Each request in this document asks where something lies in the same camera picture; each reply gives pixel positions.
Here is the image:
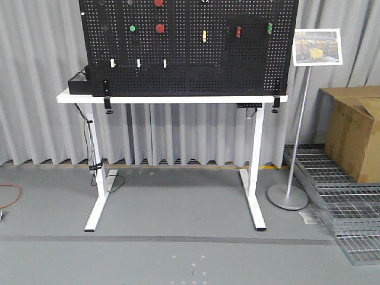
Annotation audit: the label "cardboard box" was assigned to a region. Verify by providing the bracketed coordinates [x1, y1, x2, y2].
[319, 85, 379, 183]

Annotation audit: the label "upper red mushroom button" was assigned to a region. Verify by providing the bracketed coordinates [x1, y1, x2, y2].
[154, 0, 164, 7]

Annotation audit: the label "metal floor grating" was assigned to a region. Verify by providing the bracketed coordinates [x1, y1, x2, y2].
[294, 144, 379, 265]

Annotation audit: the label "black box on desk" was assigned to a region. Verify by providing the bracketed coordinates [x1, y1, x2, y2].
[68, 65, 94, 95]

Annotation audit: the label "black clamp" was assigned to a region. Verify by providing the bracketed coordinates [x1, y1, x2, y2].
[271, 79, 281, 114]
[102, 79, 113, 115]

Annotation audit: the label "green knob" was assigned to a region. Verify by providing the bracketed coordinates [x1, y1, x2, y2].
[267, 23, 273, 34]

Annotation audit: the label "desk control box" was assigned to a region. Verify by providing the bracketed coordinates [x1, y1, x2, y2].
[237, 103, 262, 108]

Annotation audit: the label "white standing desk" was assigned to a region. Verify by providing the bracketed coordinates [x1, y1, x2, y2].
[56, 87, 289, 233]

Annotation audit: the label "black perforated pegboard panel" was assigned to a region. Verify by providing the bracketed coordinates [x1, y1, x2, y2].
[79, 1, 299, 97]

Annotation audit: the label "grey curtain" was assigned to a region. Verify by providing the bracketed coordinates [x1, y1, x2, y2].
[1, 1, 379, 166]

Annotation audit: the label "desk cable bundle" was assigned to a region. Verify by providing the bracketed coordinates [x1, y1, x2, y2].
[74, 103, 126, 192]

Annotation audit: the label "silver sign stand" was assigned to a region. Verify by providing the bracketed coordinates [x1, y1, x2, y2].
[267, 28, 343, 210]

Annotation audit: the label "left black clamp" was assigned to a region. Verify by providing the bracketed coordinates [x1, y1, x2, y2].
[102, 79, 113, 115]

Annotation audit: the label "red knob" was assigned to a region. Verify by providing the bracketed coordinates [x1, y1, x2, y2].
[236, 26, 242, 38]

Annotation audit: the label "left white toggle switch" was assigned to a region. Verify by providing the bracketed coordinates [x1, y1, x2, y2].
[110, 58, 116, 68]

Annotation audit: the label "orange cable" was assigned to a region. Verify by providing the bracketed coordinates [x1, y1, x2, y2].
[0, 183, 22, 210]

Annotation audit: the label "red mushroom button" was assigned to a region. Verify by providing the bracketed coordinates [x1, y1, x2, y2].
[156, 24, 165, 34]
[154, 0, 164, 7]

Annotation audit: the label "right black clamp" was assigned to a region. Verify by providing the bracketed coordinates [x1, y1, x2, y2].
[271, 79, 281, 114]

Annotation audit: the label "lower red mushroom button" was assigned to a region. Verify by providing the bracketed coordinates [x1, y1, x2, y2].
[156, 24, 165, 34]

